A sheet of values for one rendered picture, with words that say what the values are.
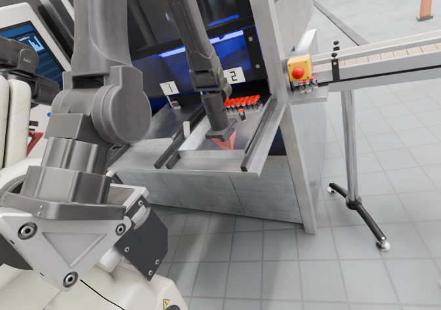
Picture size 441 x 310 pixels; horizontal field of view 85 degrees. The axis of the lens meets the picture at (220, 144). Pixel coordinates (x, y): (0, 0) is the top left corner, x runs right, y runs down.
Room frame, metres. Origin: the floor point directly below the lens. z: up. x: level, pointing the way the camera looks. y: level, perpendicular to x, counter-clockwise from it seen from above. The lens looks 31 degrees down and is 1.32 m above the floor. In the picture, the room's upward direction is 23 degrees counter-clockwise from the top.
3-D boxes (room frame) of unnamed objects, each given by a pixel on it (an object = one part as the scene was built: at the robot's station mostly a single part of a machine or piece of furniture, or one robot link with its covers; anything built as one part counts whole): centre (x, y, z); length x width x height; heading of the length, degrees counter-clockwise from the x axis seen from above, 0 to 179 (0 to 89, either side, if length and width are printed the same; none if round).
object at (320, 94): (0.84, -0.41, 0.87); 0.14 x 0.13 x 0.02; 144
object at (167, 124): (1.07, 0.17, 0.90); 0.34 x 0.26 x 0.04; 144
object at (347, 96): (0.85, -0.57, 0.46); 0.09 x 0.09 x 0.77; 54
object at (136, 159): (0.91, 0.08, 0.87); 0.70 x 0.48 x 0.02; 54
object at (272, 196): (1.84, 0.23, 0.44); 2.06 x 1.00 x 0.88; 54
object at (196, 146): (0.80, -0.05, 0.90); 0.34 x 0.26 x 0.04; 144
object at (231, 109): (0.89, -0.12, 0.90); 0.18 x 0.02 x 0.05; 54
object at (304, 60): (0.82, -0.37, 1.00); 0.08 x 0.07 x 0.07; 144
